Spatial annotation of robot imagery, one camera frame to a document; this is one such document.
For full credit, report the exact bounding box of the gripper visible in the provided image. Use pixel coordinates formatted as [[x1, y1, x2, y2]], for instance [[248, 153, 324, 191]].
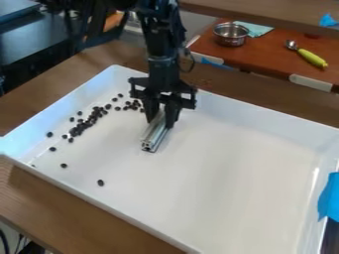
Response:
[[127, 55, 199, 130]]

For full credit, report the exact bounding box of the silver metal bar tool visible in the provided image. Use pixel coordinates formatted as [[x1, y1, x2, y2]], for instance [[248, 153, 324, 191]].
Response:
[[139, 110, 171, 154]]

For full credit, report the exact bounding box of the pile of black bits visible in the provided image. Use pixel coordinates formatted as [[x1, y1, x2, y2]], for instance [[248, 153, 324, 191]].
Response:
[[29, 92, 148, 188]]

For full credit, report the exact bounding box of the white tray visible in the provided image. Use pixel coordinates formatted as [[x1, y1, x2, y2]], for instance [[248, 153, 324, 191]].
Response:
[[0, 63, 339, 254]]

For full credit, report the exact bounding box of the silver pot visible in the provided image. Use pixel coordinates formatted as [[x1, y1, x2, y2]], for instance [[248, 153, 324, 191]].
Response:
[[211, 21, 251, 48]]

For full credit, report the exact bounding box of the reddish wooden board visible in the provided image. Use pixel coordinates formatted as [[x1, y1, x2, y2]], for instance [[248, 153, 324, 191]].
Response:
[[187, 18, 339, 94]]

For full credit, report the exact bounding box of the light blue cloth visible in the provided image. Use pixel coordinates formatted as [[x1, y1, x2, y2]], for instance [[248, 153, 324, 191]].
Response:
[[231, 20, 276, 39]]

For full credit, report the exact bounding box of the yellow-handled spoon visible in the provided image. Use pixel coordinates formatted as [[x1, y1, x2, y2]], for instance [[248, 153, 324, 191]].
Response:
[[282, 39, 330, 70]]

